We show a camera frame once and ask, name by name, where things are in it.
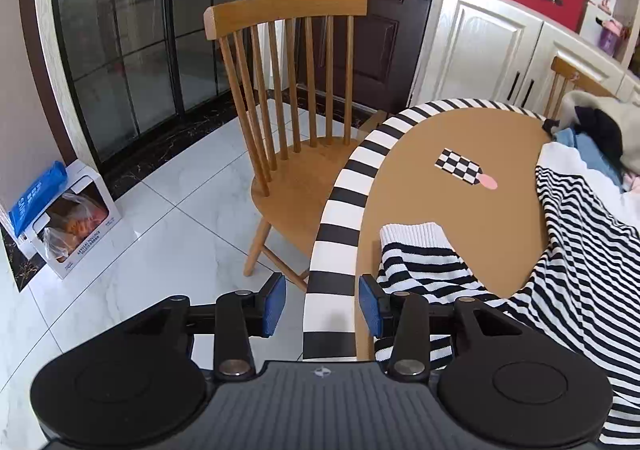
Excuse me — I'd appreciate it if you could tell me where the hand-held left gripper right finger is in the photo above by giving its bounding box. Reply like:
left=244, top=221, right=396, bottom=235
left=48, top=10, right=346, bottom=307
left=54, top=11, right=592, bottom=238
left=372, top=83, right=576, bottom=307
left=357, top=274, right=530, bottom=379

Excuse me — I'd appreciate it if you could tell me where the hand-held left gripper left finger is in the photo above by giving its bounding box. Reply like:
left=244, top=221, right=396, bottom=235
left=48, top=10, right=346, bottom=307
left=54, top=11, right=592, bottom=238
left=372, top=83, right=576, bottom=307
left=112, top=272, right=287, bottom=378

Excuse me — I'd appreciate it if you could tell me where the black white striped sweater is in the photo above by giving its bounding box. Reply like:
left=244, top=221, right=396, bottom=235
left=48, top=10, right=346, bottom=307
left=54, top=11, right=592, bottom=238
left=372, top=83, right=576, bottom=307
left=372, top=142, right=640, bottom=446

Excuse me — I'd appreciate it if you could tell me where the pile of clothes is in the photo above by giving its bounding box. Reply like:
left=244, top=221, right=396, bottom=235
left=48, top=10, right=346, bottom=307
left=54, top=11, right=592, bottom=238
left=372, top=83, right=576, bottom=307
left=542, top=90, right=640, bottom=171

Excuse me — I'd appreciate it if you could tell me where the round table striped edge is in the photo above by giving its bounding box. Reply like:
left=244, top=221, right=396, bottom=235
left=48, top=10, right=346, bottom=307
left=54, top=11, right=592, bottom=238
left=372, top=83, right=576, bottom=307
left=301, top=97, right=640, bottom=366

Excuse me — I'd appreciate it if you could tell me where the white cardboard box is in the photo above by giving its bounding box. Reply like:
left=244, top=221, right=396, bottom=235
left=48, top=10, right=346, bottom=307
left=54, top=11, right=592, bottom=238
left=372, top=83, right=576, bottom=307
left=22, top=159, right=123, bottom=280

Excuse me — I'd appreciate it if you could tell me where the blue packet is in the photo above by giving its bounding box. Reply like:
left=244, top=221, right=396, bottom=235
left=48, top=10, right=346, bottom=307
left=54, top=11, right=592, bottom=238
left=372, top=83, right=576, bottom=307
left=9, top=161, right=68, bottom=238

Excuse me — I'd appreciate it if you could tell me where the dark brown door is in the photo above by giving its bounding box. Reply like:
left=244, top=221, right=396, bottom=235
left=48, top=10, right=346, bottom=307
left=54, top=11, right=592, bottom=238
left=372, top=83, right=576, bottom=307
left=297, top=0, right=446, bottom=116

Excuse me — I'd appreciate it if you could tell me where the white sideboard cabinet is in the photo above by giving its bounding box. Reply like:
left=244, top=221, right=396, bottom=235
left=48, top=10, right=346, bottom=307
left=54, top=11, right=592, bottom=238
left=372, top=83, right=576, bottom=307
left=410, top=0, right=640, bottom=117

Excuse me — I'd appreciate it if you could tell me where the wooden spindle chair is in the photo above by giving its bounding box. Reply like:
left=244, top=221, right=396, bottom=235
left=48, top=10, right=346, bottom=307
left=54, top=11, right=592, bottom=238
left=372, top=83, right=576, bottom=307
left=204, top=0, right=387, bottom=293

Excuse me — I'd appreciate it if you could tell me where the wooden chair with sticker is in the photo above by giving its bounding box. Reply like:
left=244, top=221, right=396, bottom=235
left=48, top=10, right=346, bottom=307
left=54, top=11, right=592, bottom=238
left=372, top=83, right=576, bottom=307
left=542, top=56, right=616, bottom=120

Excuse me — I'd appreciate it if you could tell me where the glass sliding door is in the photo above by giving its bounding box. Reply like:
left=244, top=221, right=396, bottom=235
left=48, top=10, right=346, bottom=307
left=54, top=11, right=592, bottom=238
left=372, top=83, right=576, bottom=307
left=20, top=0, right=271, bottom=168

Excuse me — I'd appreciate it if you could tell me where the purple pink bottle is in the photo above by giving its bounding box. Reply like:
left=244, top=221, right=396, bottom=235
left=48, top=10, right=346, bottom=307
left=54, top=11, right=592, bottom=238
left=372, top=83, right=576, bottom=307
left=599, top=20, right=626, bottom=56

